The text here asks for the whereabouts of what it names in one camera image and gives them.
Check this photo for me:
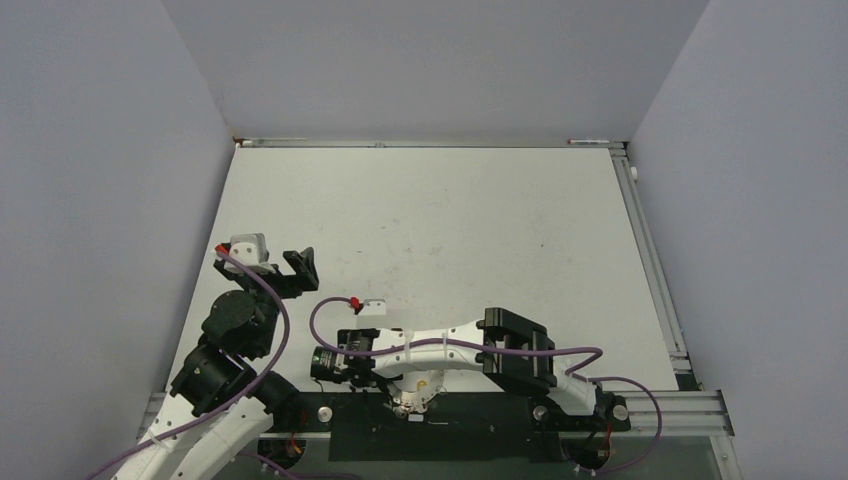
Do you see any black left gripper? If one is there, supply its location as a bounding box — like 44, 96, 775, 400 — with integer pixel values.
219, 246, 316, 355

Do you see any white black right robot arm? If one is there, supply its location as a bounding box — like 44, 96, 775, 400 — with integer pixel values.
310, 307, 616, 428

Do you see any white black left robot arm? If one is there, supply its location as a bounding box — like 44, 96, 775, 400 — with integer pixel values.
114, 235, 319, 479

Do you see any pink white marker pen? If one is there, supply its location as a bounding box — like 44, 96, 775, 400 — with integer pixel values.
567, 139, 613, 146

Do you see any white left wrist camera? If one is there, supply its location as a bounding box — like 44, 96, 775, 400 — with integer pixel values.
214, 233, 275, 274

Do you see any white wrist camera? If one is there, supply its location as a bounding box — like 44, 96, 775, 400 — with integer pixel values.
349, 297, 387, 316
214, 233, 275, 274

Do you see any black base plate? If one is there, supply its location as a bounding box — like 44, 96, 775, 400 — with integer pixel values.
258, 392, 631, 466

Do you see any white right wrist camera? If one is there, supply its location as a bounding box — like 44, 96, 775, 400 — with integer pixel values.
349, 297, 387, 316

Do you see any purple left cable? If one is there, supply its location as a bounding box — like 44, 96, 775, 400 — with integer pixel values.
86, 248, 293, 480

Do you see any purple cable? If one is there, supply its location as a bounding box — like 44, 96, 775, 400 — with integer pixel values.
309, 296, 664, 475
86, 248, 293, 480

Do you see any aluminium back rail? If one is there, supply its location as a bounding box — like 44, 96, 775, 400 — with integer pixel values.
234, 138, 627, 150

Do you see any aluminium rail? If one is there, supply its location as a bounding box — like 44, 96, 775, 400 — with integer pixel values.
609, 143, 692, 375
234, 138, 627, 150

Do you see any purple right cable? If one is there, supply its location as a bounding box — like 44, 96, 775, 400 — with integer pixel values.
309, 296, 664, 475

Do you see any aluminium right side rail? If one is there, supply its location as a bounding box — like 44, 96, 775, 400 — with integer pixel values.
609, 143, 692, 375

